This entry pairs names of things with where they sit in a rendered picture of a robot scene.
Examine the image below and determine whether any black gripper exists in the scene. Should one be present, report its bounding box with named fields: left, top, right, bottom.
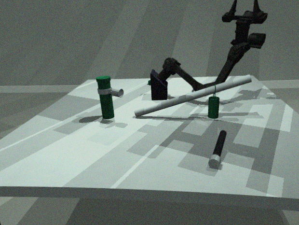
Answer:
left=222, top=0, right=267, bottom=35

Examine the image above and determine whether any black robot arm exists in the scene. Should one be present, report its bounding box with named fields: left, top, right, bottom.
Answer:
left=157, top=33, right=266, bottom=91

